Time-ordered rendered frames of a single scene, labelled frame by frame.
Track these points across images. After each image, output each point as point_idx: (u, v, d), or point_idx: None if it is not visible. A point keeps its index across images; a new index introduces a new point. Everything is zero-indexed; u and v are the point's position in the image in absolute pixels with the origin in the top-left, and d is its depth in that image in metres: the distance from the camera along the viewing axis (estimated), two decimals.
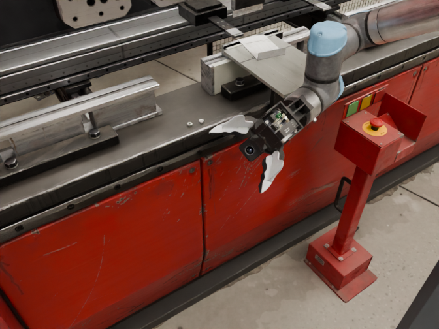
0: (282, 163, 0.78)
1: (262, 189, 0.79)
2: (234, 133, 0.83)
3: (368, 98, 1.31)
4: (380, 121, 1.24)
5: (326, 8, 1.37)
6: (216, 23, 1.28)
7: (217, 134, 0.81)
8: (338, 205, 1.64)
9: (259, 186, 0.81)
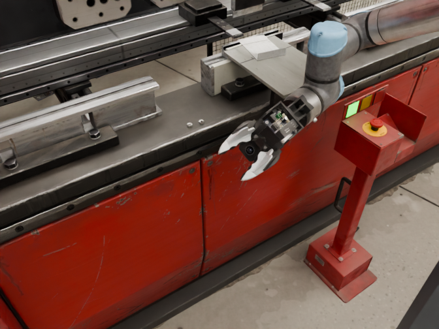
0: (270, 156, 0.77)
1: (244, 177, 0.79)
2: (240, 143, 0.82)
3: (368, 98, 1.31)
4: (380, 121, 1.24)
5: (326, 9, 1.37)
6: (216, 23, 1.28)
7: (225, 151, 0.80)
8: (338, 206, 1.64)
9: (242, 174, 0.80)
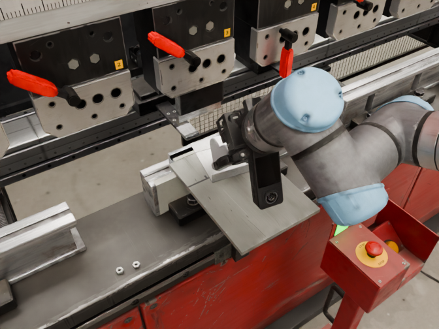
0: (211, 138, 0.76)
1: None
2: None
3: None
4: (379, 247, 0.95)
5: None
6: (166, 115, 0.99)
7: None
8: (328, 313, 1.34)
9: None
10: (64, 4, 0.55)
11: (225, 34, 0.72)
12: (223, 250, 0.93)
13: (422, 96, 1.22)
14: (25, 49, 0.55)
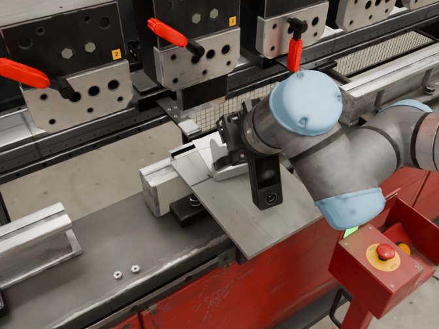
0: (211, 138, 0.76)
1: None
2: None
3: None
4: (390, 250, 0.90)
5: None
6: (166, 110, 0.94)
7: None
8: (335, 318, 1.30)
9: None
10: None
11: (230, 23, 0.67)
12: (227, 253, 0.89)
13: (433, 92, 1.17)
14: (14, 36, 0.51)
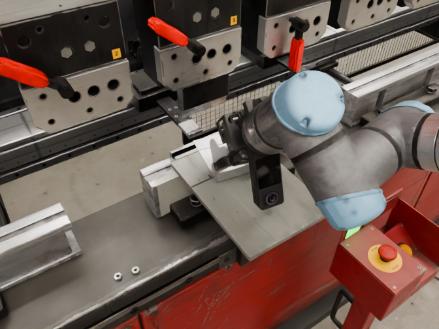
0: (211, 138, 0.76)
1: None
2: None
3: None
4: (393, 250, 0.89)
5: None
6: (167, 110, 0.93)
7: None
8: (336, 318, 1.29)
9: None
10: None
11: (231, 22, 0.67)
12: (227, 254, 0.88)
13: (435, 92, 1.16)
14: (12, 35, 0.50)
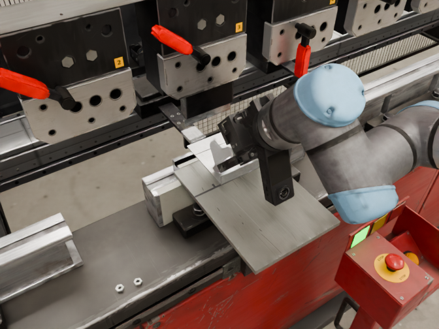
0: (211, 140, 0.75)
1: None
2: None
3: (382, 219, 0.94)
4: (400, 260, 0.88)
5: None
6: (170, 117, 0.92)
7: None
8: (340, 326, 1.27)
9: None
10: None
11: (236, 29, 0.65)
12: (231, 264, 0.86)
13: None
14: (12, 45, 0.48)
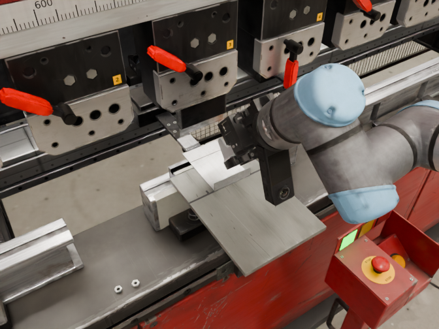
0: (219, 138, 0.76)
1: None
2: None
3: (370, 223, 0.98)
4: (386, 262, 0.92)
5: None
6: (166, 126, 0.96)
7: None
8: (332, 326, 1.32)
9: None
10: (59, 19, 0.52)
11: (227, 46, 0.69)
12: (225, 266, 0.91)
13: None
14: (18, 66, 0.52)
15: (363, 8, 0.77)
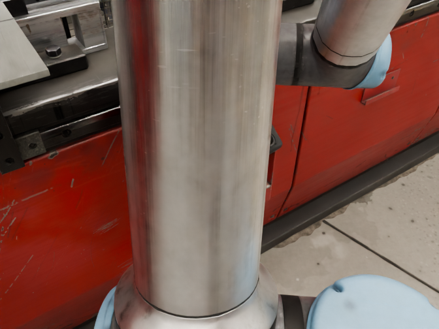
0: None
1: None
2: None
3: None
4: None
5: None
6: None
7: None
8: None
9: None
10: None
11: None
12: None
13: None
14: None
15: None
